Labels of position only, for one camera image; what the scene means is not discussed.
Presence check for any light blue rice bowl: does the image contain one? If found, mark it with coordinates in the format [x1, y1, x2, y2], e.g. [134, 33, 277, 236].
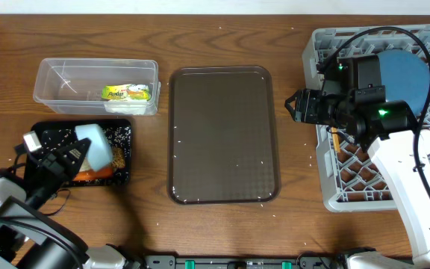
[75, 124, 113, 172]

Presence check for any orange carrot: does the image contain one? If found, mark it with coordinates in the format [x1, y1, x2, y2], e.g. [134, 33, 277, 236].
[74, 166, 113, 182]

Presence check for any white tissue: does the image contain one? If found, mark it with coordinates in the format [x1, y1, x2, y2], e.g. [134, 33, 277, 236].
[104, 100, 148, 115]

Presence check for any green foil snack wrapper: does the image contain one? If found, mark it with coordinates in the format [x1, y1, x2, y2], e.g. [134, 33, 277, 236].
[102, 84, 152, 101]

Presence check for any blue plate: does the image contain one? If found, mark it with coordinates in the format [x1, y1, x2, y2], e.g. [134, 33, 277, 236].
[377, 49, 430, 116]

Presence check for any brown food scrap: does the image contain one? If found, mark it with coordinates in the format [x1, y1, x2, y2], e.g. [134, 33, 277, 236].
[111, 147, 125, 170]

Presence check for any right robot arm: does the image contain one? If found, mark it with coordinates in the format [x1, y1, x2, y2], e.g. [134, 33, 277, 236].
[284, 50, 430, 268]

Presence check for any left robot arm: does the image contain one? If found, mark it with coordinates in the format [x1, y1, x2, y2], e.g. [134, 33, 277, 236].
[0, 138, 133, 269]

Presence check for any grey dishwasher rack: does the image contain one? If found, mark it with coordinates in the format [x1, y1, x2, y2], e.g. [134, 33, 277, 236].
[302, 25, 430, 212]

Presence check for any black plastic bin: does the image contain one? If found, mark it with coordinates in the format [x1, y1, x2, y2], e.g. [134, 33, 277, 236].
[31, 119, 132, 188]

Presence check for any clear plastic bin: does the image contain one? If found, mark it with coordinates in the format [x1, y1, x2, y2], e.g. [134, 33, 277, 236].
[33, 58, 161, 116]

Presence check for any dark brown serving tray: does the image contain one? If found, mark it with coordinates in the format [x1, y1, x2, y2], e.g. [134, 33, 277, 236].
[167, 66, 281, 205]

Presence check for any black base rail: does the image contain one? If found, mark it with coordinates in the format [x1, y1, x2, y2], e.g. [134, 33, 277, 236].
[141, 253, 347, 269]

